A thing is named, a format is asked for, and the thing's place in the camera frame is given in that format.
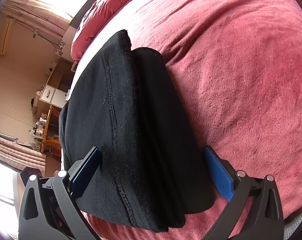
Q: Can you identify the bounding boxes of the left floral curtain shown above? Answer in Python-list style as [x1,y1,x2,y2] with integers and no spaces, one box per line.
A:
[0,0,72,41]

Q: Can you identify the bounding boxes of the pink bed sheet mattress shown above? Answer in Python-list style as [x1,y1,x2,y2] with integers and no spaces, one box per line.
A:
[75,0,302,226]

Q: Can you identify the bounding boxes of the dark bed headboard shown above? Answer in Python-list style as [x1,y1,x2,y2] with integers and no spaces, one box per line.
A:
[69,0,96,29]

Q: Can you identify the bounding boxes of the red crumpled duvet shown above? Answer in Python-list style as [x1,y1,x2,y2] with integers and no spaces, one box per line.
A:
[70,0,131,61]

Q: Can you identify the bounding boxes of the white drawer cabinet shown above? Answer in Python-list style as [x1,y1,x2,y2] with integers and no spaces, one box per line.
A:
[31,59,75,115]

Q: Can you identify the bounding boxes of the wooden desk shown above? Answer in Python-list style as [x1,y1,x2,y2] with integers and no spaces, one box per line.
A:
[30,106,62,161]

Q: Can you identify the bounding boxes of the white floral headboard panel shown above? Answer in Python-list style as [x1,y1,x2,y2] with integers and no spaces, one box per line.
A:
[56,25,77,62]

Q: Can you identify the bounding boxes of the black embroidered pants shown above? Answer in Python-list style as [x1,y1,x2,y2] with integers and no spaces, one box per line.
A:
[59,30,215,232]

